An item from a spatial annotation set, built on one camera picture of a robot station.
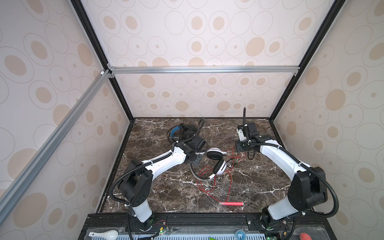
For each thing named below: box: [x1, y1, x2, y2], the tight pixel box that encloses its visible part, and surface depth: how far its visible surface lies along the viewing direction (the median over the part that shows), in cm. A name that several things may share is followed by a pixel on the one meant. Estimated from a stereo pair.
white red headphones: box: [190, 147, 227, 180], surface depth 87 cm
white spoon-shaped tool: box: [88, 230, 119, 240], surface depth 72 cm
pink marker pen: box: [219, 202, 244, 206], surface depth 81 cm
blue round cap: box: [235, 229, 246, 240], surface depth 71 cm
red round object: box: [299, 232, 313, 240], surface depth 69 cm
